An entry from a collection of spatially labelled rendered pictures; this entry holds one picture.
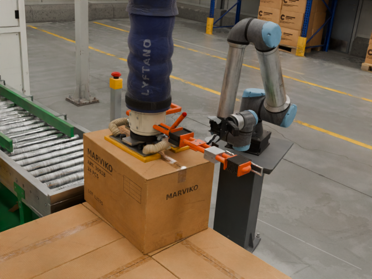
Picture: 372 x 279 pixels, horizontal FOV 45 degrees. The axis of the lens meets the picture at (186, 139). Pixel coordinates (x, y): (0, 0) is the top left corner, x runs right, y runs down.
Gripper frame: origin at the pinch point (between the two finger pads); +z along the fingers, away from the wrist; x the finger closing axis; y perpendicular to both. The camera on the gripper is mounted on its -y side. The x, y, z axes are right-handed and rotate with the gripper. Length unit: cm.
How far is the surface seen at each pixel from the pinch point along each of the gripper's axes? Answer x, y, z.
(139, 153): -10.6, 17.5, 26.8
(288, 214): -107, 24, -130
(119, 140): -10.5, 34.5, 26.3
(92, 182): -37, 47, 34
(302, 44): -83, 382, -681
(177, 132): 1.6, 5.4, 14.3
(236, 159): 2.2, -31.5, 15.0
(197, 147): 0.4, -10.8, 16.9
